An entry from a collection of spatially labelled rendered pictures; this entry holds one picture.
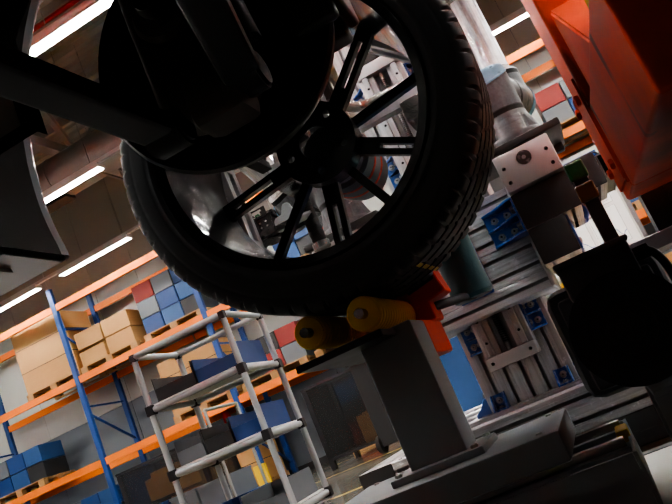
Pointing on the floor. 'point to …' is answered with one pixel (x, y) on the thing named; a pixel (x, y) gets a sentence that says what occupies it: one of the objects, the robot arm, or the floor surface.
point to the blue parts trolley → (213, 492)
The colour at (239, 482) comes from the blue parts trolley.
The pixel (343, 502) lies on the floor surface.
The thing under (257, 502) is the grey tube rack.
